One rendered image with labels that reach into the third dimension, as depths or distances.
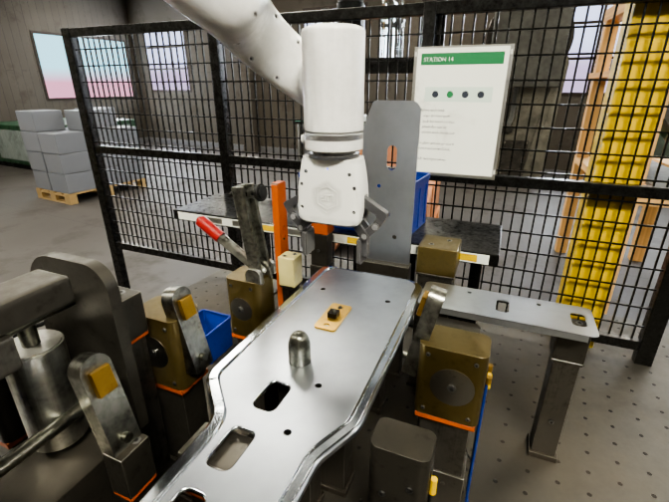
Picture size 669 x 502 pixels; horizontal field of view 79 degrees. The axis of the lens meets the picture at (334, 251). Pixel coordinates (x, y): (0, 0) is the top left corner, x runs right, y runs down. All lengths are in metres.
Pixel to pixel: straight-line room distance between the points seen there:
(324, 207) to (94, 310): 0.32
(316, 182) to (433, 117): 0.58
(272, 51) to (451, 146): 0.61
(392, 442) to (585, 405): 0.68
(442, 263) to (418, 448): 0.44
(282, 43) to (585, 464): 0.91
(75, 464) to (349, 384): 0.33
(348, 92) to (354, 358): 0.37
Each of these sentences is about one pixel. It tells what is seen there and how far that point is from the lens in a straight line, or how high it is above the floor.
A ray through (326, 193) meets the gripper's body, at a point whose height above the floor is 1.22.
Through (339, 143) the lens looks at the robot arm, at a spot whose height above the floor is 1.29.
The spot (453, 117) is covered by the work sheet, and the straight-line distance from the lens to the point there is 1.10.
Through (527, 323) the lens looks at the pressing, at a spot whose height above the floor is 1.00.
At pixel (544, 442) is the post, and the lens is 0.94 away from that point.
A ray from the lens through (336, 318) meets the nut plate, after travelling 0.69.
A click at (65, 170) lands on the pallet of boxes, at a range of 5.93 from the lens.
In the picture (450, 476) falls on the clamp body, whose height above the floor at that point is 0.82.
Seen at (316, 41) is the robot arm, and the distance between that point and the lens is 0.56.
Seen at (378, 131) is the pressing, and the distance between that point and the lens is 0.86.
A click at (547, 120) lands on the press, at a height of 0.94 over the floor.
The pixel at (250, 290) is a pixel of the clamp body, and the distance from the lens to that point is 0.72.
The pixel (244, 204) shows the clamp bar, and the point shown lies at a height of 1.19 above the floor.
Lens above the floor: 1.37
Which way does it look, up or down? 22 degrees down
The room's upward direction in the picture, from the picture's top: straight up
